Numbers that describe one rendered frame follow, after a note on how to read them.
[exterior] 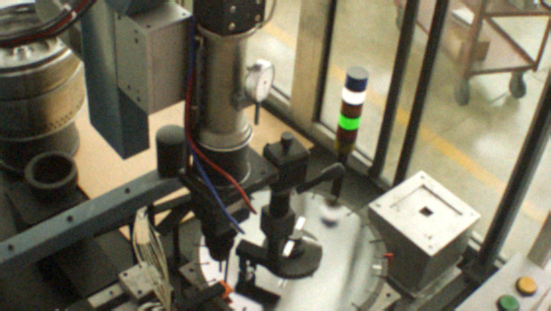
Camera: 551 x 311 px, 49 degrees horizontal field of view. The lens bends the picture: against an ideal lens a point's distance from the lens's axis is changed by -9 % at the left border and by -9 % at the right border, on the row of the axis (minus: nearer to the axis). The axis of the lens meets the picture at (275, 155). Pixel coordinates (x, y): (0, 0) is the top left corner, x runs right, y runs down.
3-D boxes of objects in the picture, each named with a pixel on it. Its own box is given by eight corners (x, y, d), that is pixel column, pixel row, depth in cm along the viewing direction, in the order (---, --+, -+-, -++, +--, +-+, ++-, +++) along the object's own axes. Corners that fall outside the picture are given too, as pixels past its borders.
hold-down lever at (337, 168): (317, 157, 102) (319, 143, 100) (344, 180, 98) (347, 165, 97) (276, 178, 97) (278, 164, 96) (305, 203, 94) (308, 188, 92)
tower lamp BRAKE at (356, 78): (354, 76, 131) (357, 63, 130) (371, 87, 129) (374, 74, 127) (339, 83, 129) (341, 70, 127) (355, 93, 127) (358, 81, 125)
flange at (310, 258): (333, 265, 117) (336, 255, 116) (278, 284, 113) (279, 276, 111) (303, 223, 125) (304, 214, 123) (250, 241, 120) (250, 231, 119)
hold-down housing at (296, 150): (282, 218, 108) (294, 120, 95) (298, 237, 106) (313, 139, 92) (253, 229, 105) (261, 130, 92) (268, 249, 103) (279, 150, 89)
